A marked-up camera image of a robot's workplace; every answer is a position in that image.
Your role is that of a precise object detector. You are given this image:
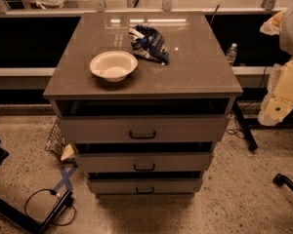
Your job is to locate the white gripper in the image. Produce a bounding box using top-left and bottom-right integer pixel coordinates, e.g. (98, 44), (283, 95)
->
(258, 11), (293, 126)

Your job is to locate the grey drawer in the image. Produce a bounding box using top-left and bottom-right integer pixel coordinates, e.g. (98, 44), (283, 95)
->
(58, 116), (229, 143)
(74, 152), (210, 173)
(87, 178), (202, 195)

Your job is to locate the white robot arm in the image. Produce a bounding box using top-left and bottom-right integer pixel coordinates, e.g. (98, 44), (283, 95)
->
(258, 2), (293, 126)

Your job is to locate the grey drawer cabinet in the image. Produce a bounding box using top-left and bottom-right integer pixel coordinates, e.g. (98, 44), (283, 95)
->
(42, 11), (244, 198)

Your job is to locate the grey top drawer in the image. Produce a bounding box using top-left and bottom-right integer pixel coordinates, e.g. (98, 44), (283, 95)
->
(58, 116), (229, 143)

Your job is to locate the grey bottom drawer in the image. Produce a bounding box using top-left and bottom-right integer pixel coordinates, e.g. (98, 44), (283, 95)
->
(87, 178), (202, 195)

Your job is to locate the clear water bottle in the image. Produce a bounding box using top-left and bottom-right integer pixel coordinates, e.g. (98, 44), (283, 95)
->
(226, 43), (237, 66)

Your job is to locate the black table leg right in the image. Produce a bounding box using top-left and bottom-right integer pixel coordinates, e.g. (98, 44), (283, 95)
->
(232, 101), (258, 151)

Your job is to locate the black chair base leg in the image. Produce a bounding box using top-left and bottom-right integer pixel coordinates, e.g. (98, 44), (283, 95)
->
(272, 174), (293, 191)

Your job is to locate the blue chip bag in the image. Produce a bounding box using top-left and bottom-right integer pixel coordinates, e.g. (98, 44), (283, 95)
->
(129, 24), (169, 65)

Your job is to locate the white paper bowl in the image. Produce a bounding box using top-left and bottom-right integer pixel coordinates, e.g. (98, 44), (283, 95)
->
(90, 51), (138, 82)

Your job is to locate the black stand leg left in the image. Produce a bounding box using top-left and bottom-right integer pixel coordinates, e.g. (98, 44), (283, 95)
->
(0, 189), (73, 234)

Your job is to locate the wire mesh basket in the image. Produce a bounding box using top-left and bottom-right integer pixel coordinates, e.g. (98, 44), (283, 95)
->
(45, 122), (75, 164)

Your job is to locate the black cable on floor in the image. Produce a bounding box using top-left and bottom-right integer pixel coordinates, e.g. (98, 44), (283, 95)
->
(23, 187), (77, 227)

